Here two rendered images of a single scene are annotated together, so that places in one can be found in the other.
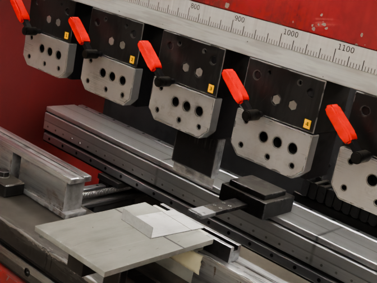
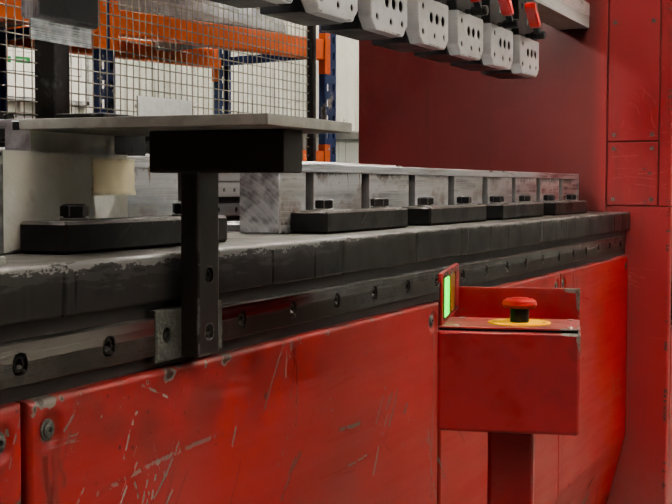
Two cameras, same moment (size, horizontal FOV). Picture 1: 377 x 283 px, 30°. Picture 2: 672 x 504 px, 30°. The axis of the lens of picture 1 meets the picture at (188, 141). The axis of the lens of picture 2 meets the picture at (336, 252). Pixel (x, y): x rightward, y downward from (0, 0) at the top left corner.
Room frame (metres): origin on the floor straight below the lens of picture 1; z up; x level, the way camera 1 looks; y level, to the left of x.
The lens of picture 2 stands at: (1.31, 1.28, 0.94)
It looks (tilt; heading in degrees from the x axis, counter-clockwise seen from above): 3 degrees down; 255
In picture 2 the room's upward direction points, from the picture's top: straight up
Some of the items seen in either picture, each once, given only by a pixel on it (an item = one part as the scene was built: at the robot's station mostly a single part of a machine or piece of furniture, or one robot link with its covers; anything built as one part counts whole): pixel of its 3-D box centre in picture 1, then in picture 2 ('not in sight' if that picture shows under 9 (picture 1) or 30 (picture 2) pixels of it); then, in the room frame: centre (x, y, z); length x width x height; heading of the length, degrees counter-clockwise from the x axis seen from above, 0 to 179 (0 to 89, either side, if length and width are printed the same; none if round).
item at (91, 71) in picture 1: (125, 56); not in sight; (1.39, 0.16, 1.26); 0.15 x 0.09 x 0.17; 51
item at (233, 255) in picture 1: (193, 231); (79, 139); (1.23, -0.04, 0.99); 0.20 x 0.03 x 0.03; 51
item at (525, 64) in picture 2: not in sight; (510, 37); (0.25, -1.24, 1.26); 0.15 x 0.09 x 0.17; 51
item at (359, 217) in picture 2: not in sight; (353, 219); (0.82, -0.45, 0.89); 0.30 x 0.05 x 0.03; 51
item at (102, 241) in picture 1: (127, 234); (189, 126); (1.13, 0.07, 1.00); 0.26 x 0.18 x 0.01; 141
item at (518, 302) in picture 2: not in sight; (519, 312); (0.73, -0.07, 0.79); 0.04 x 0.04 x 0.04
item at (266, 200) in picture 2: not in sight; (461, 194); (0.45, -1.00, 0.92); 1.67 x 0.06 x 0.10; 51
